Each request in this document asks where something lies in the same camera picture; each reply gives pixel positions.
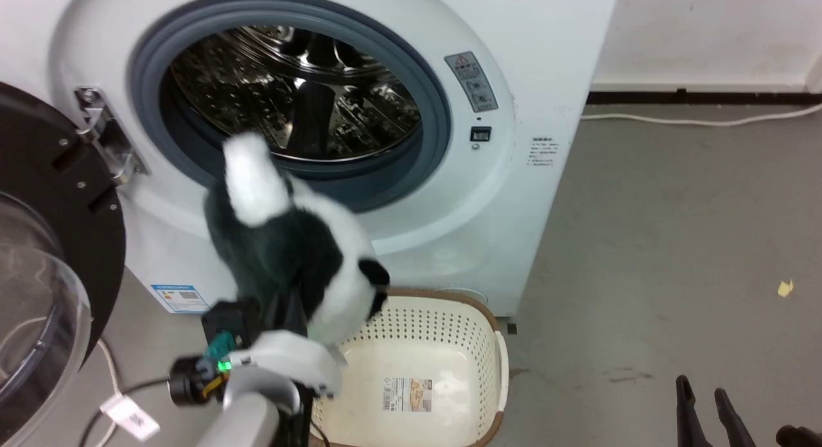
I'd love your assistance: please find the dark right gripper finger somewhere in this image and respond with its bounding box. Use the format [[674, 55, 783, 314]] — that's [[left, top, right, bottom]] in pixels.
[[713, 387, 757, 447], [675, 374, 699, 447]]

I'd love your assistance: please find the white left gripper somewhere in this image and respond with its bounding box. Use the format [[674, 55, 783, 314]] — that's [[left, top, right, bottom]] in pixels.
[[226, 288, 348, 399]]

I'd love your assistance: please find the black and white panda plush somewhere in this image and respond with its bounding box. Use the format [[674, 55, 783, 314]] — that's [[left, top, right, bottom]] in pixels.
[[204, 132, 391, 348]]

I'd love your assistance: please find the cream perforated laundry basket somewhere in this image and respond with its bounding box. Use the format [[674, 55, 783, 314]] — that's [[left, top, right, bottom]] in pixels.
[[310, 288, 510, 447]]

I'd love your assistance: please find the printed basket label sticker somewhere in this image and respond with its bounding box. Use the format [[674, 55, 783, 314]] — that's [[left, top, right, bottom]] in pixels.
[[383, 376, 433, 413]]

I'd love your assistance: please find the white front-load washing machine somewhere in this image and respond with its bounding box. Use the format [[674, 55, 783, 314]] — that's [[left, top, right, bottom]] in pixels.
[[0, 0, 622, 319]]

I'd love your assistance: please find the blue energy label sticker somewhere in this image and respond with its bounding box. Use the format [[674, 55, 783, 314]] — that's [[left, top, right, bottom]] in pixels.
[[150, 283, 210, 314]]

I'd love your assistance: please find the steel washer drum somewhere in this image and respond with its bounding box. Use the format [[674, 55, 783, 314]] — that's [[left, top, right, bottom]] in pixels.
[[168, 24, 422, 162]]

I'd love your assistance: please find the grey rubber door gasket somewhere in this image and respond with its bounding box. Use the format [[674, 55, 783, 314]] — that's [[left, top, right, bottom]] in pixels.
[[130, 0, 452, 214]]

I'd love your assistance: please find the chrome washer door hinge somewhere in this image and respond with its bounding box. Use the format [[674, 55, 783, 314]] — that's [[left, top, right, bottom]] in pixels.
[[74, 86, 150, 186]]

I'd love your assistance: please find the black round glass washer door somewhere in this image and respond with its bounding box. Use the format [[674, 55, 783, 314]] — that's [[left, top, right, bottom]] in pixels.
[[0, 81, 127, 447]]

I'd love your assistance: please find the small printed text sticker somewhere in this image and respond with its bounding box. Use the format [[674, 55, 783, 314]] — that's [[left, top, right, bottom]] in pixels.
[[527, 136, 562, 169]]

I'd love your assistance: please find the grey warning sticker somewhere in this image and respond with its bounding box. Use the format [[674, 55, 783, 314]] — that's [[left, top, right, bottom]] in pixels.
[[444, 51, 500, 113]]

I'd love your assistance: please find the black yellow cable connector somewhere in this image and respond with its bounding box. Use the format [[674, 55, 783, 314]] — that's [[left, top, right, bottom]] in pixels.
[[168, 356, 227, 407]]

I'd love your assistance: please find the white cable with tag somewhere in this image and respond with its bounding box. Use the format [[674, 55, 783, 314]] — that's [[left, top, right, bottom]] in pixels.
[[95, 337, 124, 447]]

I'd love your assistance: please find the white paper cable tag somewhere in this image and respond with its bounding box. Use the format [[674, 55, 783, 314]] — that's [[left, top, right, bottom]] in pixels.
[[100, 394, 161, 442]]

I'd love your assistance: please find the white floor power cable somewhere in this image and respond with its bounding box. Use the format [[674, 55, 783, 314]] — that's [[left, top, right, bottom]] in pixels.
[[580, 102, 822, 128]]

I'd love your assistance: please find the black wall baseboard strip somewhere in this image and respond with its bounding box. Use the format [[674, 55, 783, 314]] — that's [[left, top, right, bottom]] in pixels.
[[586, 87, 822, 106]]

